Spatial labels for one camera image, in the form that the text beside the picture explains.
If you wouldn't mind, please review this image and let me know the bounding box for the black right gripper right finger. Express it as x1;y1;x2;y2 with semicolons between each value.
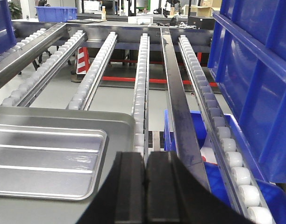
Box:
146;152;251;224

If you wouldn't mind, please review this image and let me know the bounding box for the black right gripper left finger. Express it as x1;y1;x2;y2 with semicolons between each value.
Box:
77;152;145;224

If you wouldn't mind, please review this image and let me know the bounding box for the silver metal tray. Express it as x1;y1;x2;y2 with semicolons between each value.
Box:
0;106;135;201

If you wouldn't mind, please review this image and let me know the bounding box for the large blue box right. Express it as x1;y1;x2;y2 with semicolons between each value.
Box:
208;0;286;183

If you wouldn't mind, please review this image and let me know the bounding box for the black box in background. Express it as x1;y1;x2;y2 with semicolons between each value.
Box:
187;16;215;30

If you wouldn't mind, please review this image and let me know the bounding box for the white box in background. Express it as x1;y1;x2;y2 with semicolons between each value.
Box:
128;16;153;25

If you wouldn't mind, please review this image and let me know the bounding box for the flat tray in background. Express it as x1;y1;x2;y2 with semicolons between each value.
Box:
67;19;107;24

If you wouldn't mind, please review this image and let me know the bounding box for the cardboard box in background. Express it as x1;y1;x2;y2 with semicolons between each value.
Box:
190;6;212;17

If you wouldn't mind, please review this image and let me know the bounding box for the blue box far left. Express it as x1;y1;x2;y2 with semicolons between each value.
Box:
0;0;16;54

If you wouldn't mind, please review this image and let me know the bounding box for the white object in bin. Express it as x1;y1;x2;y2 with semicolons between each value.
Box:
200;134;217;165

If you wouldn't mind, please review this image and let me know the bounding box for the roller track right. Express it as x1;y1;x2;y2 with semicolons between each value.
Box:
179;35;275;224

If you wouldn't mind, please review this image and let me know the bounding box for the roller track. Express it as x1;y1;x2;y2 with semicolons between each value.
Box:
67;32;117;111
1;30;86;107
0;28;47;62
179;35;275;224
131;33;150;163

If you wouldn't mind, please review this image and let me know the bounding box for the blue bin lower shelf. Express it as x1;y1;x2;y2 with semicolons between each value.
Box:
163;109;286;224

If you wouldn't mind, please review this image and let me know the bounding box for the roller track centre left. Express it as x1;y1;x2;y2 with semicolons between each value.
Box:
67;32;117;111

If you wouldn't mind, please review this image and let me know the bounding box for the red white striped barrier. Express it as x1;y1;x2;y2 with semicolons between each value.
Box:
76;47;90;74

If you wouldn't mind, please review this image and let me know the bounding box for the roller track far left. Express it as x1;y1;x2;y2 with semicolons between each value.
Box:
0;28;47;62

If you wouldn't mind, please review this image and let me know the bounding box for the sauce bottle in background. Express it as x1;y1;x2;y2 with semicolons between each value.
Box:
101;6;107;21

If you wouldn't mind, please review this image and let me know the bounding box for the blue crate in background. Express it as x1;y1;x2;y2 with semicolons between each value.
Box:
35;7;77;22

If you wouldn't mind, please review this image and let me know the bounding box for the dark metal divider rail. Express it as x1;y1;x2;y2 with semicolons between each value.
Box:
160;28;210;190

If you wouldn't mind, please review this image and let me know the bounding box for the steel guide rail left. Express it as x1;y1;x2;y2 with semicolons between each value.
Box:
0;23;67;88

